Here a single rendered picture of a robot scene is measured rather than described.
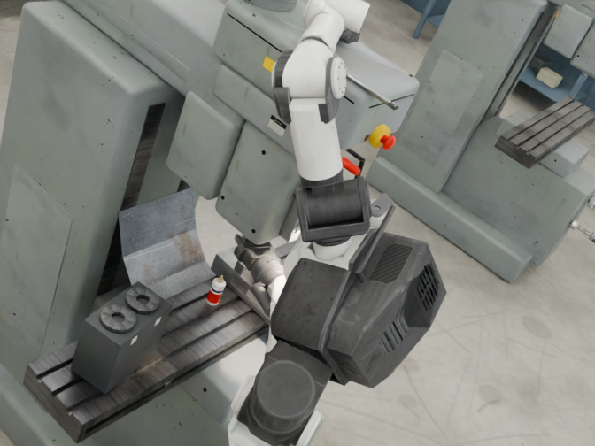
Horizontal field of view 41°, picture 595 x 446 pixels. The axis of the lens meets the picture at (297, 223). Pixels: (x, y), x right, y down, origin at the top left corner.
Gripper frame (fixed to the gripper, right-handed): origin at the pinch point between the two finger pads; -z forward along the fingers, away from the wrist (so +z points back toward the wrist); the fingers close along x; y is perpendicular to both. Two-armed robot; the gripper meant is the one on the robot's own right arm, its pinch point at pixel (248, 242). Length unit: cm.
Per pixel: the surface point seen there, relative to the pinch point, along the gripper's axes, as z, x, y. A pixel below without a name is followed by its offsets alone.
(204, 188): -7.0, 15.6, -14.7
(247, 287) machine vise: -2.3, -8.1, 21.2
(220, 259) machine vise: -14.6, -3.8, 20.3
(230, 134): -5.4, 14.4, -33.4
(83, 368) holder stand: 19, 50, 23
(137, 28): -44, 29, -42
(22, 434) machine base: -27, 42, 112
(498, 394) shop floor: -6, -197, 124
